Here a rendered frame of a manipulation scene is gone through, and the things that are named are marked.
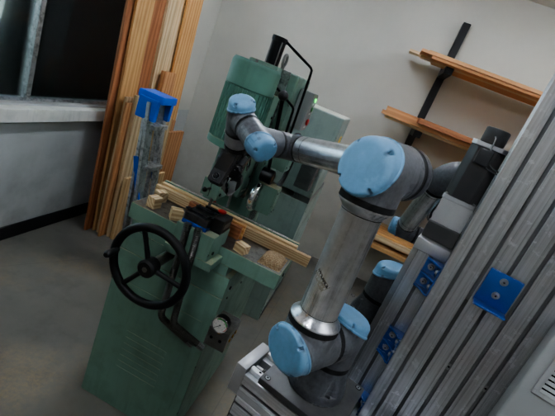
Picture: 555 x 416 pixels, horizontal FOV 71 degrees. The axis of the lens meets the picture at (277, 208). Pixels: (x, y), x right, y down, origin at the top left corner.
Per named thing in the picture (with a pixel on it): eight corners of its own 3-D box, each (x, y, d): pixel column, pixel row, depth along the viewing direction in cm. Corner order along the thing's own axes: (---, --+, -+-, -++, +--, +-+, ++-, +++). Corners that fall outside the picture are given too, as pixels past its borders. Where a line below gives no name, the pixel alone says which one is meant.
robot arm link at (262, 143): (293, 145, 103) (274, 120, 109) (262, 138, 96) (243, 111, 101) (277, 167, 107) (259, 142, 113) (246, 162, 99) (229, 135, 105)
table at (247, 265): (109, 222, 134) (113, 206, 132) (158, 204, 163) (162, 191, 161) (266, 303, 124) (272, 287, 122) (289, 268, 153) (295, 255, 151)
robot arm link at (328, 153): (457, 158, 84) (297, 129, 118) (435, 150, 76) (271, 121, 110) (442, 210, 86) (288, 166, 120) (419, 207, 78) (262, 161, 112)
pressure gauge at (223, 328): (207, 333, 136) (214, 314, 134) (211, 327, 140) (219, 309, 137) (223, 341, 135) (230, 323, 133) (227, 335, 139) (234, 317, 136)
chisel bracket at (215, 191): (197, 196, 146) (205, 175, 144) (214, 190, 159) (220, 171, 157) (215, 204, 145) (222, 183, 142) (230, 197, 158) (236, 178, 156)
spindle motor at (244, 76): (197, 139, 137) (225, 49, 128) (218, 136, 154) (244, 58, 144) (242, 158, 134) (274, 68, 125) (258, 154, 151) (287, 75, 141)
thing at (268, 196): (248, 207, 163) (258, 181, 160) (253, 203, 170) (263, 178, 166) (268, 216, 162) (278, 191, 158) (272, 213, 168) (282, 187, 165)
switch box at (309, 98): (286, 125, 164) (301, 87, 159) (292, 125, 173) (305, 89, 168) (300, 130, 163) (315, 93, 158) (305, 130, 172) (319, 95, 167)
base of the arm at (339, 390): (349, 386, 106) (365, 358, 103) (329, 418, 92) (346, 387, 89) (303, 353, 111) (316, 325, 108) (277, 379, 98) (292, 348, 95)
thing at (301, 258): (154, 192, 156) (156, 183, 155) (156, 191, 158) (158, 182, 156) (305, 267, 145) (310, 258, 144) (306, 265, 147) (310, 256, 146)
